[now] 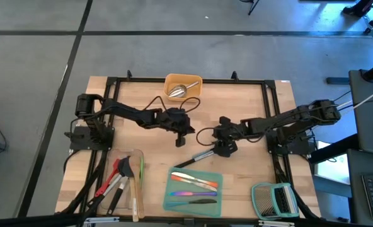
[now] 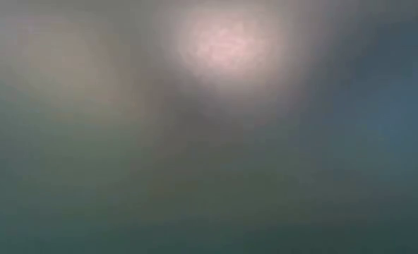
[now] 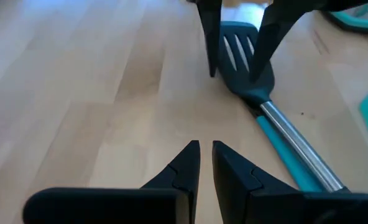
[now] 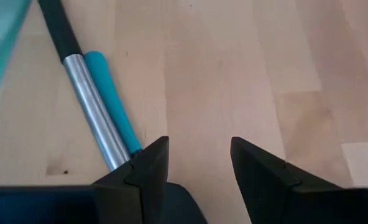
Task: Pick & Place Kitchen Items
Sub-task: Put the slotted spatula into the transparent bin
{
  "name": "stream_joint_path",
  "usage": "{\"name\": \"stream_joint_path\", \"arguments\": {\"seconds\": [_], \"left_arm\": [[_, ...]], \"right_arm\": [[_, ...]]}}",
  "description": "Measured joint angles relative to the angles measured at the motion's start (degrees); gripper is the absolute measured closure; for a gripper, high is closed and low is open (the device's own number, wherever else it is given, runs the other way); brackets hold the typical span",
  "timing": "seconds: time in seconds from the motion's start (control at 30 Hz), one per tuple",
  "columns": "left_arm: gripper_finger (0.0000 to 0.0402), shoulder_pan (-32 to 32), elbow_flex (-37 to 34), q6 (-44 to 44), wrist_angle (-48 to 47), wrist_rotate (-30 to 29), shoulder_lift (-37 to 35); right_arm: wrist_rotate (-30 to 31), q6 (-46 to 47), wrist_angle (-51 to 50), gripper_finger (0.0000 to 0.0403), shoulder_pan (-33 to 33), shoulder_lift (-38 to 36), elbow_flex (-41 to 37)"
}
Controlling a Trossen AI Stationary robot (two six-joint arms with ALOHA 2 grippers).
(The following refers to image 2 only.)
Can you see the teal plastic tray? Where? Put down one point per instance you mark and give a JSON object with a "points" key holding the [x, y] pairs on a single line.
{"points": [[209, 158]]}

